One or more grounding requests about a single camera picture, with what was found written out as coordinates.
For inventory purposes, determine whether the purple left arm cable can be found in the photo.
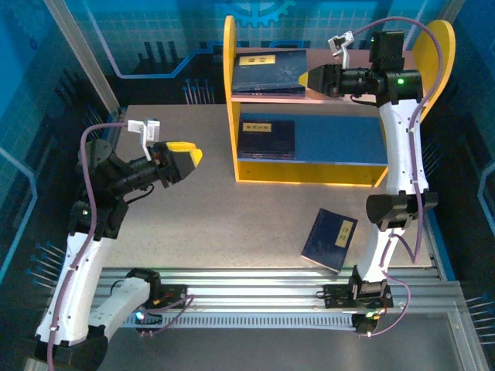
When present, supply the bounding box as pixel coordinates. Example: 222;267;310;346
46;122;195;371

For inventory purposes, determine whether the yellow pink blue bookshelf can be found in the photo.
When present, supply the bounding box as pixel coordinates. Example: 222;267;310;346
223;15;456;189

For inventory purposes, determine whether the slotted grey cable duct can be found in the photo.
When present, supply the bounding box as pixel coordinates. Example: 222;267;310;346
115;311;359;330

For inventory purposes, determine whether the navy book Mengxi Bitan label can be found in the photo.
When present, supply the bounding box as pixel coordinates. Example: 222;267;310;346
237;120;296;154

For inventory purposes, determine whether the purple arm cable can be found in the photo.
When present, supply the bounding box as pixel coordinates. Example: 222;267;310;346
352;15;444;338
46;122;195;371

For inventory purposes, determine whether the navy book Shijing label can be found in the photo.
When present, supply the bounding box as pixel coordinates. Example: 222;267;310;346
300;207;359;274

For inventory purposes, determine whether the aluminium frame post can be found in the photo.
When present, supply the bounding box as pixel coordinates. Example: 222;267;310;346
43;0;124;116

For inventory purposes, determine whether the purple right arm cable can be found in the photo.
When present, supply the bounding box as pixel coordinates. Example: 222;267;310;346
352;15;444;338

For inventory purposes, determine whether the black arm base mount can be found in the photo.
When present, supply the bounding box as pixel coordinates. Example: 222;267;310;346
323;283;395;338
133;284;189;338

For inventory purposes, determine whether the aluminium frame rail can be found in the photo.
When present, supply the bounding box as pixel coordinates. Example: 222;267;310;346
49;267;465;315

